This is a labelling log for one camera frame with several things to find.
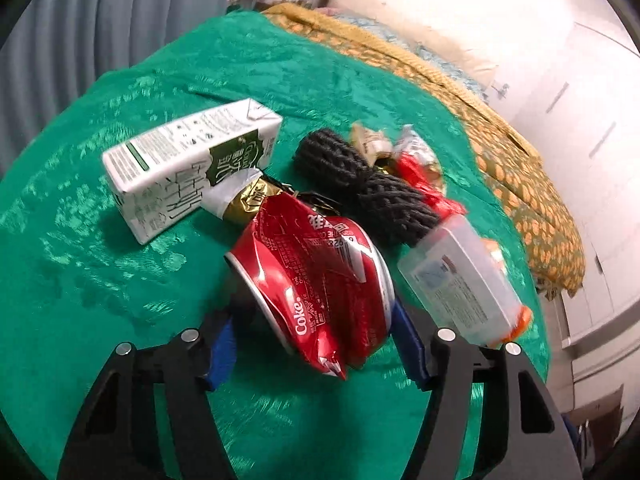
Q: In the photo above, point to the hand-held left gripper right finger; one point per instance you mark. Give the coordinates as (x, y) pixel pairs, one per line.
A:
(407, 347)

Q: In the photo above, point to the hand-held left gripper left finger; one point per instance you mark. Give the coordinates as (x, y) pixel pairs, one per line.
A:
(223, 355)

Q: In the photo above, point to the clear plastic box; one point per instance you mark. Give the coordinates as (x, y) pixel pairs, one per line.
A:
(460, 280)

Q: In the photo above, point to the crushed red soda can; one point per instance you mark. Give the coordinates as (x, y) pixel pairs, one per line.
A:
(320, 280)

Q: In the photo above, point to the gold and white foil wrapper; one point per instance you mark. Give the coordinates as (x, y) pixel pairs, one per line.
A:
(240, 197)

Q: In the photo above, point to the red plastic wrapper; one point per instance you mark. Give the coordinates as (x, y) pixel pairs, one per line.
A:
(425, 185)

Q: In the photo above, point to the white and green milk carton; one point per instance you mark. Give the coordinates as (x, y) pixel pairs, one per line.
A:
(185, 160)

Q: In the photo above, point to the green blanket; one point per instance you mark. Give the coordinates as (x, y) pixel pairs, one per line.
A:
(125, 285)

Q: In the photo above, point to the black foam net sleeve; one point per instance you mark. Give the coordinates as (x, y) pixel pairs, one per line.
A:
(365, 185)

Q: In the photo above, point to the cream foil wrapper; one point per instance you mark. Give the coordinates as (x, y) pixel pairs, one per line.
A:
(434, 172)

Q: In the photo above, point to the dark gold wrapper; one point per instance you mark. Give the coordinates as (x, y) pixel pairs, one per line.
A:
(385, 164)

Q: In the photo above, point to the yellow patterned blanket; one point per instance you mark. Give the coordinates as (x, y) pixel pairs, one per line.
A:
(520, 185)

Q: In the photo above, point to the silver foil wrapper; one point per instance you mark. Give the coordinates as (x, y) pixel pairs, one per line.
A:
(412, 144)

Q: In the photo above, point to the beige crumpled wrapper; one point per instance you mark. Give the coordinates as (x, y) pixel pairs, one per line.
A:
(369, 140)

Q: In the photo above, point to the white wardrobe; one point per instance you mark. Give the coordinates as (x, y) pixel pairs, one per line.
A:
(590, 160)

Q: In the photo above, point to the blue patterned sheet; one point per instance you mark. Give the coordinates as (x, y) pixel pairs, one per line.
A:
(440, 57)

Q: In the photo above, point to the cream pillow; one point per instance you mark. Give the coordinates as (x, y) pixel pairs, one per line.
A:
(400, 15)

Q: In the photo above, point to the grey curtain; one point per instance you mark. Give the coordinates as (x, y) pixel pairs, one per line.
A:
(100, 25)

